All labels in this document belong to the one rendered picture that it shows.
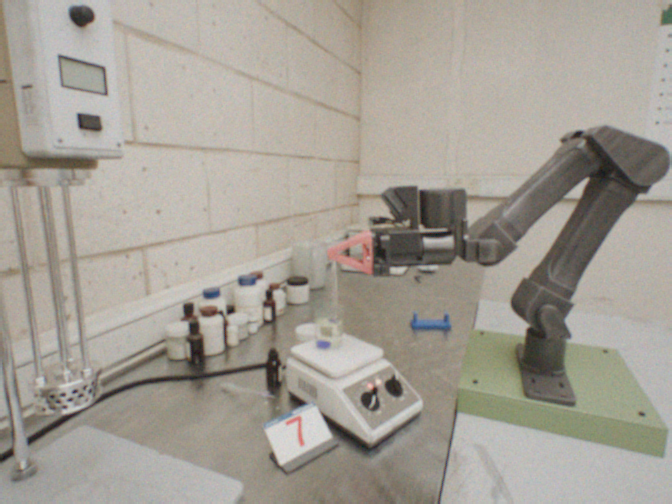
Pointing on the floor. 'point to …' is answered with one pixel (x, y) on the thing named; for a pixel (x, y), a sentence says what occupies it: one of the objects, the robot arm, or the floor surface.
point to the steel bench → (173, 421)
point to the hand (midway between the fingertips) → (332, 253)
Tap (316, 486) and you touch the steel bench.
